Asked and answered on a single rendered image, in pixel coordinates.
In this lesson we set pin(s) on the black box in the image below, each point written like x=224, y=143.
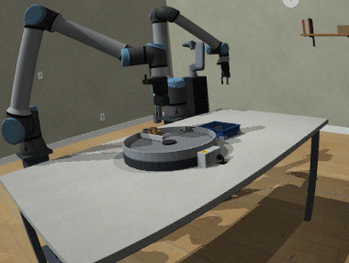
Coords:
x=199, y=95

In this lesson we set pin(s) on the dark brown book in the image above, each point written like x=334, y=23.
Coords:
x=310, y=26

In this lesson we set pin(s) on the white wall clock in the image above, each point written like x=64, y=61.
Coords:
x=290, y=3

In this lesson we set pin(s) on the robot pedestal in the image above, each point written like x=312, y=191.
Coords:
x=171, y=119
x=30, y=157

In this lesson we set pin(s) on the steel bushing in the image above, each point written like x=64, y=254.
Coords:
x=218, y=125
x=158, y=120
x=146, y=130

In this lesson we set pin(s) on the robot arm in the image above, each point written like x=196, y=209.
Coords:
x=196, y=30
x=24, y=70

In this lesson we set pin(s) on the grey jointed stand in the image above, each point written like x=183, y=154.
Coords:
x=199, y=58

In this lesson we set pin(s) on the tan box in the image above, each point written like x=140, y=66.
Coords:
x=343, y=29

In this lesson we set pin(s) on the grey corner guide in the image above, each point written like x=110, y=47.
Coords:
x=221, y=138

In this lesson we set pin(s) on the white table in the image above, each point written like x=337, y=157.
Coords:
x=122, y=199

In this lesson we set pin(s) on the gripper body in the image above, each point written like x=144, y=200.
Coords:
x=224, y=70
x=160, y=91

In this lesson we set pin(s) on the grey turntable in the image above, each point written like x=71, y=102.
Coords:
x=153, y=156

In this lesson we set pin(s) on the blue crate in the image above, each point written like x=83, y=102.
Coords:
x=226, y=130

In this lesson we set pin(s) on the white control box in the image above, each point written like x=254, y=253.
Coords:
x=208, y=157

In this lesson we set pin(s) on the white wall outlet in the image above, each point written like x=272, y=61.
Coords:
x=102, y=116
x=40, y=75

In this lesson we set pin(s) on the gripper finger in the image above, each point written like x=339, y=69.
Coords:
x=227, y=80
x=157, y=111
x=222, y=80

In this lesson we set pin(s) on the wooden wall shelf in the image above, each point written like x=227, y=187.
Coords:
x=324, y=35

